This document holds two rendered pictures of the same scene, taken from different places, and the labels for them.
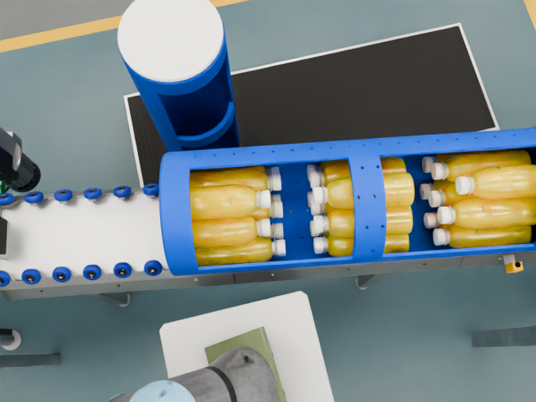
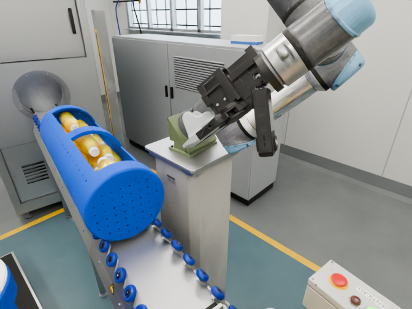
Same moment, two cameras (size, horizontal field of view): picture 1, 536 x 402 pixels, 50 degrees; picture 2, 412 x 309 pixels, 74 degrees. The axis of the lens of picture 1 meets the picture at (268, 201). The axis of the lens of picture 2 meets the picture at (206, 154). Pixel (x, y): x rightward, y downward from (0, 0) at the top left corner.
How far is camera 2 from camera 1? 131 cm
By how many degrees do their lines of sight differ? 71
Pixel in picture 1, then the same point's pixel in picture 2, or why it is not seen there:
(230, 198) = (108, 161)
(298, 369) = not seen: hidden behind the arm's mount
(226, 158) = (83, 168)
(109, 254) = (171, 267)
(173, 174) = (103, 173)
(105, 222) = (149, 282)
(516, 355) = not seen: hidden behind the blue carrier
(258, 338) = (172, 118)
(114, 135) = not seen: outside the picture
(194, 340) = (189, 160)
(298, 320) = (157, 144)
